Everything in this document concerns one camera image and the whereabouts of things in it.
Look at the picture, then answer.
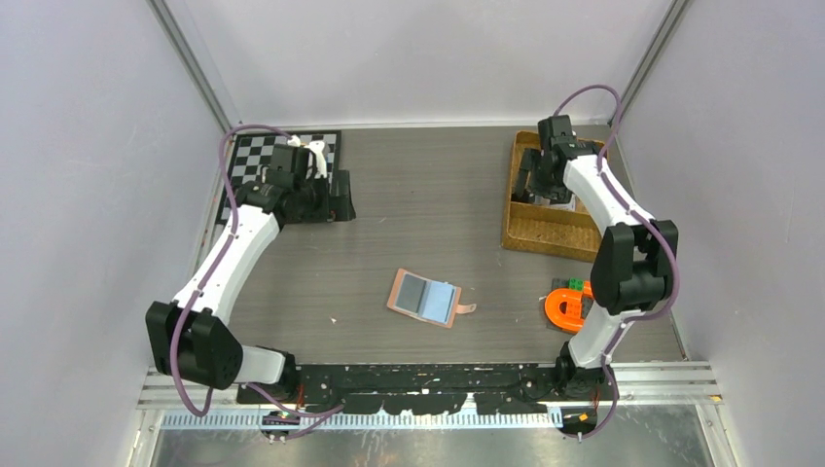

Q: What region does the pink leather card holder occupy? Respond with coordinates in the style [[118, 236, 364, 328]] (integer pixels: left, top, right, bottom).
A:
[[386, 269, 477, 329]]

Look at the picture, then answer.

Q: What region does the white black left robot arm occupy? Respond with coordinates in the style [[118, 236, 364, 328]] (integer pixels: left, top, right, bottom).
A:
[[146, 132, 355, 403]]

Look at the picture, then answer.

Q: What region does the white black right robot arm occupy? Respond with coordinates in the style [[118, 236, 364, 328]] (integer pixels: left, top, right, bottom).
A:
[[510, 115, 678, 400]]

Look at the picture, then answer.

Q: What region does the black white chessboard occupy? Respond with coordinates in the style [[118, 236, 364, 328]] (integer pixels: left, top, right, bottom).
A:
[[229, 129, 342, 225]]

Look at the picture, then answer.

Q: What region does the woven bamboo organizer tray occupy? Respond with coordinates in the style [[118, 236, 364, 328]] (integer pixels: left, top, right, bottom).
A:
[[501, 130, 601, 263]]

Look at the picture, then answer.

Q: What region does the green lego brick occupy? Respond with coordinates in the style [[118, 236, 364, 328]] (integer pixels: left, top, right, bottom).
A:
[[567, 278, 587, 292]]

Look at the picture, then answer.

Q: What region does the orange horseshoe toy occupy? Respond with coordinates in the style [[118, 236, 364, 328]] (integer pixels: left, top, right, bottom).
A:
[[544, 287, 592, 335]]

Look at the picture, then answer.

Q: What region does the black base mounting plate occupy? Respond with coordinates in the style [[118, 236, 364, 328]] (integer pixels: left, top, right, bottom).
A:
[[236, 363, 613, 415]]

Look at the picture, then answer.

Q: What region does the aluminium frame rail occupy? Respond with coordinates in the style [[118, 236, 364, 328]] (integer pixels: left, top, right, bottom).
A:
[[136, 360, 725, 432]]

